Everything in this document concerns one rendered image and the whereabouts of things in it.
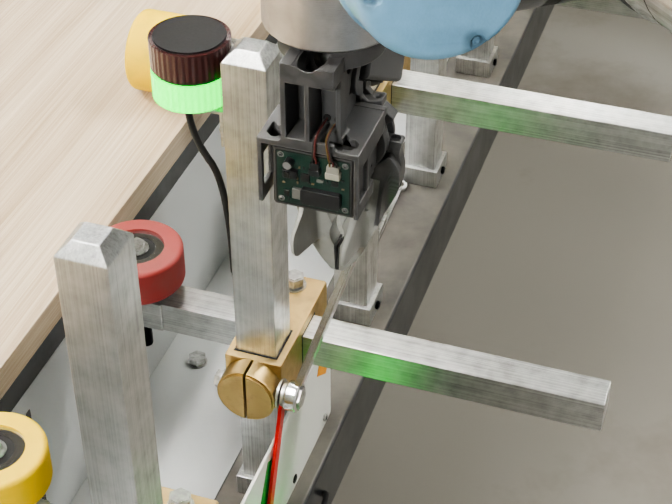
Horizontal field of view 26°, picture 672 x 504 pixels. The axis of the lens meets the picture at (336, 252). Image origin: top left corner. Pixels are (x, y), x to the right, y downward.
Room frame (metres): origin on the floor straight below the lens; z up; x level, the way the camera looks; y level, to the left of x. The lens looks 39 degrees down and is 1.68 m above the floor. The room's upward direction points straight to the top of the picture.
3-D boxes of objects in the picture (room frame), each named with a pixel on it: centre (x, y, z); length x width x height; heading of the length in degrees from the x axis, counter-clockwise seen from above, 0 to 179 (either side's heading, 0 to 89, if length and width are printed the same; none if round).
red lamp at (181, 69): (0.91, 0.10, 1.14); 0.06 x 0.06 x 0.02
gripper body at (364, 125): (0.82, 0.00, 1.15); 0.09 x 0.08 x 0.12; 161
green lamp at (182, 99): (0.91, 0.10, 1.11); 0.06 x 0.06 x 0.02
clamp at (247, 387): (0.92, 0.06, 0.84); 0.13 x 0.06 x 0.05; 161
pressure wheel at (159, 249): (0.98, 0.17, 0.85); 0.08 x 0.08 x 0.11
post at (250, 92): (0.90, 0.06, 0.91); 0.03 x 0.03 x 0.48; 71
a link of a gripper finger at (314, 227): (0.83, 0.02, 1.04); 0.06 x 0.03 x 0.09; 161
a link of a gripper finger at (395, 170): (0.83, -0.02, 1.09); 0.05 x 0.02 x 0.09; 71
